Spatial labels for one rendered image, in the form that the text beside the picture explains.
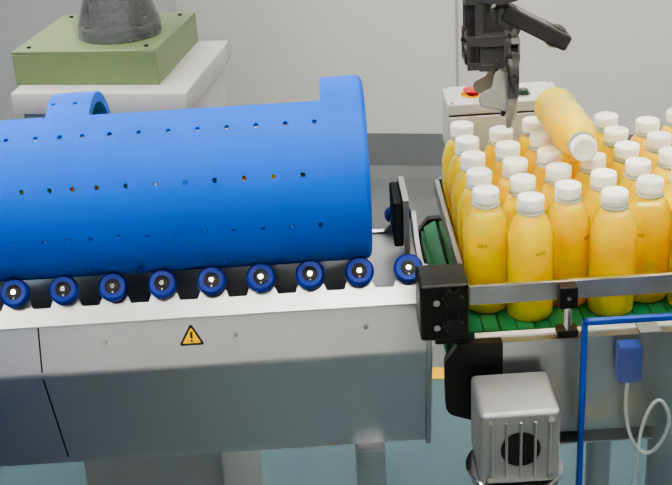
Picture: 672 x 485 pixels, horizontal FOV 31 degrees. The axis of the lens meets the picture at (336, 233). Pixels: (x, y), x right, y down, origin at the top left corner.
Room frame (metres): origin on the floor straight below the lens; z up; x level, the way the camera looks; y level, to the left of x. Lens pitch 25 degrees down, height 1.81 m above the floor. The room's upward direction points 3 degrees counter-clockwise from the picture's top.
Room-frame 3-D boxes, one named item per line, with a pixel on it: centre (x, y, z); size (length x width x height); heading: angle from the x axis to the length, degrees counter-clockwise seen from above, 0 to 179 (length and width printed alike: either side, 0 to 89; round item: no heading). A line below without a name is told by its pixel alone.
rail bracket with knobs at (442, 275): (1.58, -0.15, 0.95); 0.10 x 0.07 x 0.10; 0
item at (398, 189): (1.78, -0.10, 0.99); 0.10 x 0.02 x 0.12; 0
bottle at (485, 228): (1.66, -0.22, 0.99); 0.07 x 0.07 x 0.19
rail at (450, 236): (1.78, -0.18, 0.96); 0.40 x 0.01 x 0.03; 0
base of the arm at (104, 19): (2.20, 0.37, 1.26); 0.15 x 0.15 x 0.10
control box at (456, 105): (2.07, -0.31, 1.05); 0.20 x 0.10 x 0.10; 90
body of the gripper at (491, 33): (1.83, -0.26, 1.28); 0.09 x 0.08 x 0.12; 90
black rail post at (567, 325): (1.56, -0.33, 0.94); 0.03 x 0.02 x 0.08; 90
